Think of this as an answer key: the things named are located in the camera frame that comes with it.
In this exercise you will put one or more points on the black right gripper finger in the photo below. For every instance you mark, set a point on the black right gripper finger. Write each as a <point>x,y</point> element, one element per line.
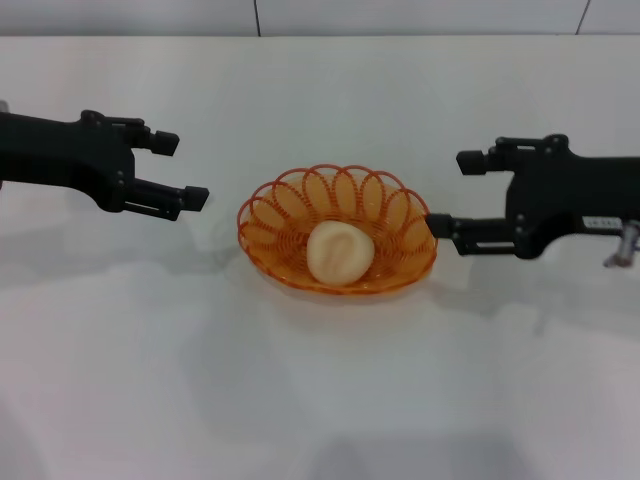
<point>480,235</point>
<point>472,162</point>

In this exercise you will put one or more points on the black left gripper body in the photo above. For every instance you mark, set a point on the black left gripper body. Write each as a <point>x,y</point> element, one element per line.
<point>65,155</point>

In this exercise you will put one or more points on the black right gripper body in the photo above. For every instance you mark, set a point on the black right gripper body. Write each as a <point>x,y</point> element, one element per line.
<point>565,190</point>

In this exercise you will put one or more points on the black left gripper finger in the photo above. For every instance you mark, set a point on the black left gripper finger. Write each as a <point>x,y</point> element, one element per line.
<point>165,200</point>
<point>162,142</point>

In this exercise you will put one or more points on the orange plastic woven basket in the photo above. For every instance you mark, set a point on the orange plastic woven basket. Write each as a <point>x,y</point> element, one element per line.
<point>400,240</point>

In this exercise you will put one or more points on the pale round bread bun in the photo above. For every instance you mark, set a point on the pale round bread bun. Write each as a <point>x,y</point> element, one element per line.
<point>340,255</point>

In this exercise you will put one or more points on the metal right wrist connector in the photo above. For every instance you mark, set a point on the metal right wrist connector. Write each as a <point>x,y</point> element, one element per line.
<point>627,245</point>

